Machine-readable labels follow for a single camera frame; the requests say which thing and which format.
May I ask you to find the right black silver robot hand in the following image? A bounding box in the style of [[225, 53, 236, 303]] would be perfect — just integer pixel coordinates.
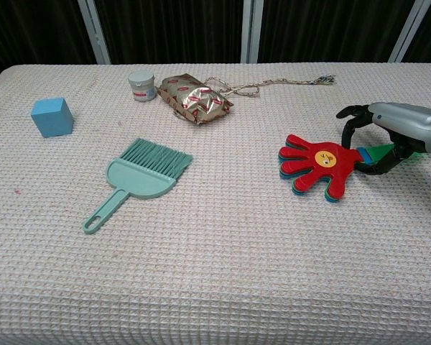
[[336, 102, 431, 176]]

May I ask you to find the red blue green hand clapper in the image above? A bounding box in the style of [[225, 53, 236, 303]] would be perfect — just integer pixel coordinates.
[[277, 134, 423, 204]]

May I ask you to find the teal plastic hand brush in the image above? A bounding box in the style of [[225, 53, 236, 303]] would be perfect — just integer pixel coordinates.
[[82, 137, 194, 235]]

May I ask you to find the gold foil snack bag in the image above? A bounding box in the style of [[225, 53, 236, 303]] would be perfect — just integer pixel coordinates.
[[156, 73, 235, 126]]

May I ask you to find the beige waffle tablecloth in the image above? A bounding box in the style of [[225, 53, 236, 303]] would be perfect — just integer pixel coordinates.
[[0, 63, 431, 345]]

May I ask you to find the dark pleated curtain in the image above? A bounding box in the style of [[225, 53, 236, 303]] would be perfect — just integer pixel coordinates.
[[0, 0, 431, 86]]

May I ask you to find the small white plastic jar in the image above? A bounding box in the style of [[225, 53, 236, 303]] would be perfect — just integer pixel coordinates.
[[128, 70, 156, 103]]

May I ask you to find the blue cube block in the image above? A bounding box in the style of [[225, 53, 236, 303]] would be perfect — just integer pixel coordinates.
[[30, 97, 75, 139]]

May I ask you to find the white metal frame post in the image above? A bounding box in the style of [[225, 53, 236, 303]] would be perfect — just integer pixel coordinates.
[[77, 0, 112, 65], [388, 0, 431, 63], [241, 0, 264, 64]]

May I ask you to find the braided beige rope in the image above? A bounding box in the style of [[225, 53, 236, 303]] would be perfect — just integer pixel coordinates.
[[203, 74, 337, 98]]

